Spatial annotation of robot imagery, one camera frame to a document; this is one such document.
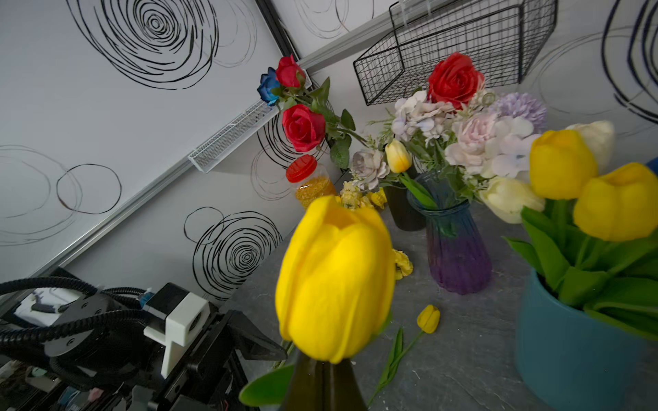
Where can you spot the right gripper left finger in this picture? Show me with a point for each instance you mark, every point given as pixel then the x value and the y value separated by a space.
pixel 304 392

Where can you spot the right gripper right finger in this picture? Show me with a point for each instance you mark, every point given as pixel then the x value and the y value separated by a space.
pixel 342 392

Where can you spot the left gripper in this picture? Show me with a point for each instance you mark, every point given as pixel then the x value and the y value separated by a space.
pixel 209 377

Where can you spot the yellow tulip stem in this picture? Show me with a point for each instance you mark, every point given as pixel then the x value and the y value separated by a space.
pixel 427 322
pixel 334 292

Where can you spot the purple glass vase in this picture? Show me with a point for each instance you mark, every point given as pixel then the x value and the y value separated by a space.
pixel 457 256

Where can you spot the black vase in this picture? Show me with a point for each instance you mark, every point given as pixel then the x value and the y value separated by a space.
pixel 404 215

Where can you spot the yellow poppy stem large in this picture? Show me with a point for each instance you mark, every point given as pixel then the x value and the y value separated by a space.
pixel 378 198

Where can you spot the teal ceramic vase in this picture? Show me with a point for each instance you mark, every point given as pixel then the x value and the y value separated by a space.
pixel 569 360

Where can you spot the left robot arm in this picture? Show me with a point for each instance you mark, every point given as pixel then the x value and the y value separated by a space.
pixel 131 349

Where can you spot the red lid plastic jar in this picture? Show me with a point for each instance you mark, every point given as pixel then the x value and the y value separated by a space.
pixel 310 180

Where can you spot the red rose low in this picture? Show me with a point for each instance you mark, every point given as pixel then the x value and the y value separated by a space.
pixel 307 130

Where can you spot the yellow carnation bouquet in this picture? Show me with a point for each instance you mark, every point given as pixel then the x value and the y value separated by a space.
pixel 469 144

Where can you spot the blue rose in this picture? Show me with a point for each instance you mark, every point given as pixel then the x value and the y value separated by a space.
pixel 269 88

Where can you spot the yellow tulip bouquet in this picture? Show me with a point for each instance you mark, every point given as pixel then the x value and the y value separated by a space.
pixel 592 233

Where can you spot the red rose top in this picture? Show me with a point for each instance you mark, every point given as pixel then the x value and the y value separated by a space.
pixel 454 80

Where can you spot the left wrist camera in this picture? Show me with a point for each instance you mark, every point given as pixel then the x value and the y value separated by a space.
pixel 175 318

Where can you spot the black wire basket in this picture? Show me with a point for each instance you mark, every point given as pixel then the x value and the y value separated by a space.
pixel 502 39

